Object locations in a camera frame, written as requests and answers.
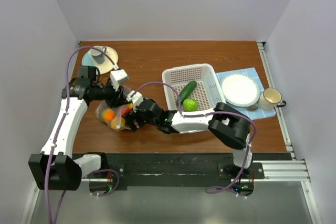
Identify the polka dot zip bag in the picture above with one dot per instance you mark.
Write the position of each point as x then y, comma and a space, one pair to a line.
118, 112

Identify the grey ceramic cup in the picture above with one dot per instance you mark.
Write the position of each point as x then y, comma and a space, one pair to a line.
98, 51

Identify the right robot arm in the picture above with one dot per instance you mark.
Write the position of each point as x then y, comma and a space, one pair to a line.
231, 127

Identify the yellow fake fruit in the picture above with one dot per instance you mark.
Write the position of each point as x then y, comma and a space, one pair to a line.
118, 124

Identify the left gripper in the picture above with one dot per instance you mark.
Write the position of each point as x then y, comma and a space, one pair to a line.
117, 98

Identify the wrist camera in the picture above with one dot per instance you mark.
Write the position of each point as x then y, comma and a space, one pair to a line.
118, 77
135, 98

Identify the aluminium frame rail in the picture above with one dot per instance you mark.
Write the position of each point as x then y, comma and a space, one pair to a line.
292, 171

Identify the green fake custard apple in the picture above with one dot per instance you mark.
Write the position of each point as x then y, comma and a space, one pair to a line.
190, 105

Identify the cream enamel mug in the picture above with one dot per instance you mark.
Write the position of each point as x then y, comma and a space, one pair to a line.
271, 98

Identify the green fake cucumber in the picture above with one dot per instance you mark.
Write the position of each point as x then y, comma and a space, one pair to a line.
187, 90

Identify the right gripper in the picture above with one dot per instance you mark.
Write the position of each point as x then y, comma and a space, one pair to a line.
129, 118

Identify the blue checked cloth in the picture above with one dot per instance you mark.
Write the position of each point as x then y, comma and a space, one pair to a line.
255, 114

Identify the white plastic basket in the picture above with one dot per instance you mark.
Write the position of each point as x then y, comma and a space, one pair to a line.
207, 92

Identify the orange fake fruit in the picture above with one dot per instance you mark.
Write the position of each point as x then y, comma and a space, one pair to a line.
108, 115

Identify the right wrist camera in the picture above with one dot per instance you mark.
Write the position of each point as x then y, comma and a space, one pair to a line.
135, 98

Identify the cream and blue plate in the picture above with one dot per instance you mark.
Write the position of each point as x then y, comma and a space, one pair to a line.
103, 64

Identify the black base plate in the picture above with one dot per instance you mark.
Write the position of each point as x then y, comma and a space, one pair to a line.
164, 170

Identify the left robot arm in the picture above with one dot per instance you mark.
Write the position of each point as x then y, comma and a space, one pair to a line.
54, 168

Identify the white paper plate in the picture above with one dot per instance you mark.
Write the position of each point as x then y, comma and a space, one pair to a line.
240, 90

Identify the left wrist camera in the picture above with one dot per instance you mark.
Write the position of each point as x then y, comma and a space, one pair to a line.
118, 77

